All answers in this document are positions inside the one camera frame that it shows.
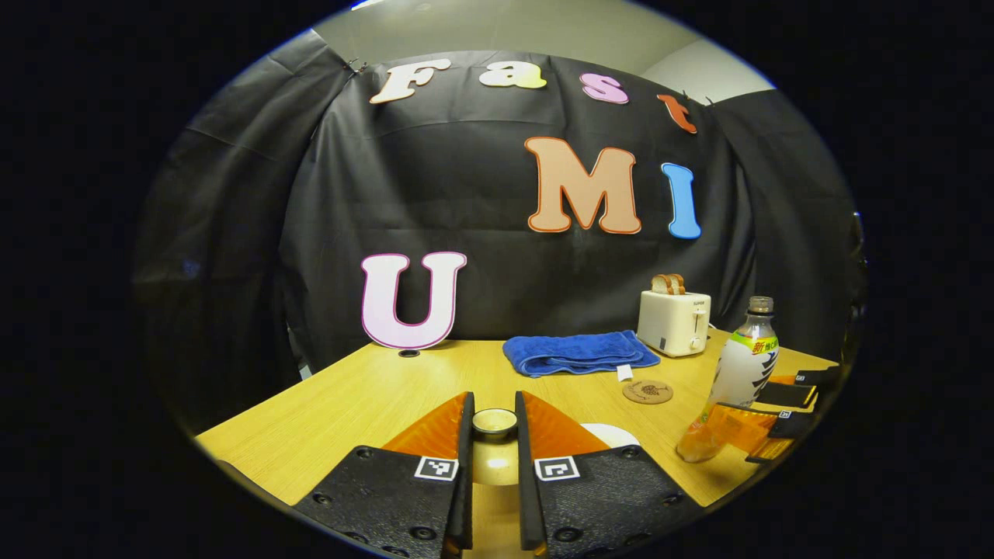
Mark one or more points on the blue folded towel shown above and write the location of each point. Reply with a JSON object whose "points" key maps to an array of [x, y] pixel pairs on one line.
{"points": [[575, 351]]}

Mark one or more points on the round wooden coaster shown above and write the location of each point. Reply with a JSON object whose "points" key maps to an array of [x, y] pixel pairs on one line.
{"points": [[648, 391]]}

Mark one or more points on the plastic water bottle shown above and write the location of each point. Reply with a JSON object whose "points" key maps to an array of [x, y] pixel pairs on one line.
{"points": [[745, 365]]}

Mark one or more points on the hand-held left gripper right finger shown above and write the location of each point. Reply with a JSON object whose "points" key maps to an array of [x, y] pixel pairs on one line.
{"points": [[528, 497]]}

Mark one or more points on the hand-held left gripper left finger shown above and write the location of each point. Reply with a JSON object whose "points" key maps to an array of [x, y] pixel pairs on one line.
{"points": [[466, 481]]}

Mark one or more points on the white toaster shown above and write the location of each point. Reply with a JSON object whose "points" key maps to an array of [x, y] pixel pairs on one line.
{"points": [[672, 322]]}

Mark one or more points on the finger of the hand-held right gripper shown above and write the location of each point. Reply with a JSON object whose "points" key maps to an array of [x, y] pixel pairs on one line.
{"points": [[784, 394], [792, 425]]}

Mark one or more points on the toast bread slice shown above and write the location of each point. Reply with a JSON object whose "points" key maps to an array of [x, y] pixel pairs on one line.
{"points": [[661, 284], [679, 282]]}

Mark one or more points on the black backdrop cloth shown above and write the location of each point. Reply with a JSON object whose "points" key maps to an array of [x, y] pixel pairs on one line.
{"points": [[248, 233]]}

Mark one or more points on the cream teacup lid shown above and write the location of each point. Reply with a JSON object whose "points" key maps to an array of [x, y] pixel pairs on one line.
{"points": [[495, 458]]}

